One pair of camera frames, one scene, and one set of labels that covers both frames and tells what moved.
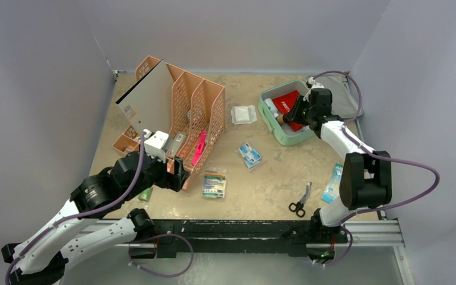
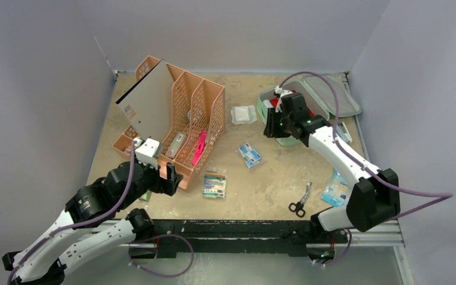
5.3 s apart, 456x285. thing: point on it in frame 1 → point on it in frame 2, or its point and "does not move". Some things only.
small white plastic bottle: (271, 106) does not move
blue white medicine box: (252, 156) does not move
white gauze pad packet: (243, 114) does not move
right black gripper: (298, 111) → (272, 122)
